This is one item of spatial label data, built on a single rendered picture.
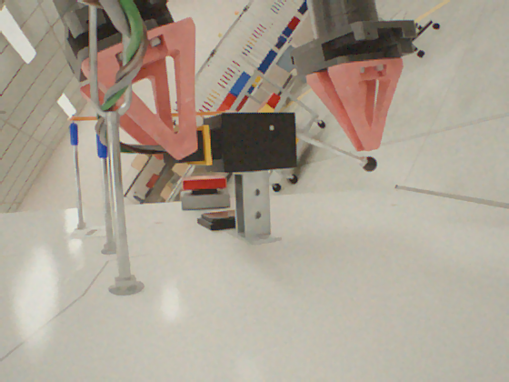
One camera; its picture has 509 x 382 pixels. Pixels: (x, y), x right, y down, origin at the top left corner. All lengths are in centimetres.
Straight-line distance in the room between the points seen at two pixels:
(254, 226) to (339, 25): 17
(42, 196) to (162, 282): 834
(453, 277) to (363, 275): 4
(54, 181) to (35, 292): 827
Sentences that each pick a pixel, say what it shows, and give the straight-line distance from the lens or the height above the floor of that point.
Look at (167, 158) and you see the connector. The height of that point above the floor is 116.
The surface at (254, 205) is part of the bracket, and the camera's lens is 29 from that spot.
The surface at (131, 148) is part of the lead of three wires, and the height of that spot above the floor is 118.
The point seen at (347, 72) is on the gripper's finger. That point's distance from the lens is 32.
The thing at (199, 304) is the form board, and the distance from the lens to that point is 18.
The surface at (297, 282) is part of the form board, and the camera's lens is 20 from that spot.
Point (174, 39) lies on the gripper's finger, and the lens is 24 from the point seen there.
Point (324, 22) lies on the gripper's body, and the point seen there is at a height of 112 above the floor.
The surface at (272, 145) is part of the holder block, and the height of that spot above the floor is 110.
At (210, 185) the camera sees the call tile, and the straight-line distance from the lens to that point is 46.
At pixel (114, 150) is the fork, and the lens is 20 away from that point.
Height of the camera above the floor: 115
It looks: 12 degrees down
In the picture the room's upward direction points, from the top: 56 degrees counter-clockwise
